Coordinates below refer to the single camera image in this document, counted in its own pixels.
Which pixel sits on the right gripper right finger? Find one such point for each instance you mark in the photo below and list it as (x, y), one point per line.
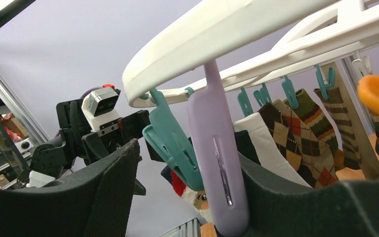
(278, 207)

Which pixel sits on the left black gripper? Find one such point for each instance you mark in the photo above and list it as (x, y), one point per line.
(77, 139)

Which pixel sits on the white oval clip hanger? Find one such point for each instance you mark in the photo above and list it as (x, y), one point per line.
(322, 30)

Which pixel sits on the light blue plastic basket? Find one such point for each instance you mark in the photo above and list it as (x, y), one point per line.
(189, 229)

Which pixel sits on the argyle brown hanging sock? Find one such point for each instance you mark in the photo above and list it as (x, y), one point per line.
(311, 158)

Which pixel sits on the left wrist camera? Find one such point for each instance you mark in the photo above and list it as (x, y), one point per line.
(98, 107)

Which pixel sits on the olive tan hanging sock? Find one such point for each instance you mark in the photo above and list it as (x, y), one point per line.
(337, 109)

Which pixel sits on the lilac clothes peg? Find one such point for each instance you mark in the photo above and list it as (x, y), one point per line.
(213, 140)

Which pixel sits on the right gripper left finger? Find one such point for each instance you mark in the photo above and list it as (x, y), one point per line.
(92, 202)

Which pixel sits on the white hanging sock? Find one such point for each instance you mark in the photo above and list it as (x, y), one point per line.
(268, 154)

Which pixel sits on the teal clothes peg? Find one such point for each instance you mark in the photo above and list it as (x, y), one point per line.
(167, 138)

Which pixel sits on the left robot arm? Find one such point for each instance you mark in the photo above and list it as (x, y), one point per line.
(19, 164)

